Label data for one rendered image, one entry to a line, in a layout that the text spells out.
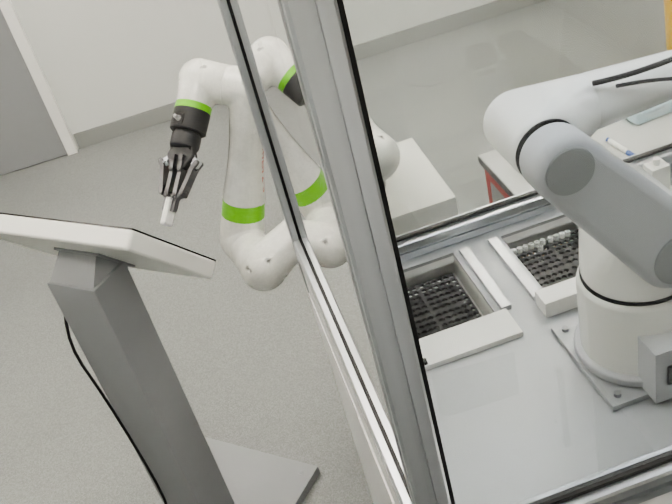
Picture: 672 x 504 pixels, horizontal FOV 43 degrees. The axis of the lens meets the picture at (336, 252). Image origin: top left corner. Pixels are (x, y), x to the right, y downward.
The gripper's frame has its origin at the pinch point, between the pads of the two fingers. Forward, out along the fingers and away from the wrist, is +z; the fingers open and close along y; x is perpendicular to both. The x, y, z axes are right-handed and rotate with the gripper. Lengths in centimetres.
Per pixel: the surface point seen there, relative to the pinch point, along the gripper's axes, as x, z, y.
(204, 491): 48, 70, -5
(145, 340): 7.8, 31.9, -4.6
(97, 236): -25.6, 12.3, 4.3
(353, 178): -98, 16, 104
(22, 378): 92, 56, -135
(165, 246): -14.0, 10.9, 13.5
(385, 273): -90, 22, 105
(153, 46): 193, -137, -208
